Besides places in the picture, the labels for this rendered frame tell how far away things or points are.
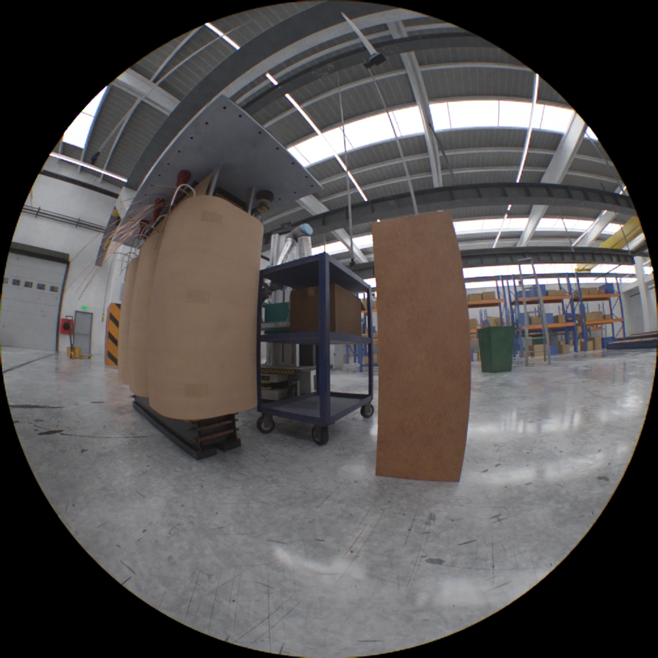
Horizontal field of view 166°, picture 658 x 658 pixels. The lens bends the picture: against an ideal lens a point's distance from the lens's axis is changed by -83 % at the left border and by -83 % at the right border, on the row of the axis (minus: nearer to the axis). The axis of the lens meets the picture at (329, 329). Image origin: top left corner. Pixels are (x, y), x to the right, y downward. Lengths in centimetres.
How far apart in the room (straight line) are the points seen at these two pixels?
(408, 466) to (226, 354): 77
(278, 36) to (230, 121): 341
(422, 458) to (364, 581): 45
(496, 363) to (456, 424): 360
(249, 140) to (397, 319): 99
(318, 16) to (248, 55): 123
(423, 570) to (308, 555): 24
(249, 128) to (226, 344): 92
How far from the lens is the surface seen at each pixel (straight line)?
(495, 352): 428
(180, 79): 1128
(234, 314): 92
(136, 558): 63
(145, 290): 130
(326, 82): 1041
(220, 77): 481
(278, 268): 121
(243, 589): 53
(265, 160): 123
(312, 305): 127
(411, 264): 78
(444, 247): 79
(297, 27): 436
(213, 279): 89
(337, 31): 800
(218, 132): 116
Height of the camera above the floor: 45
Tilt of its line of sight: 6 degrees up
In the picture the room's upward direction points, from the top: 1 degrees counter-clockwise
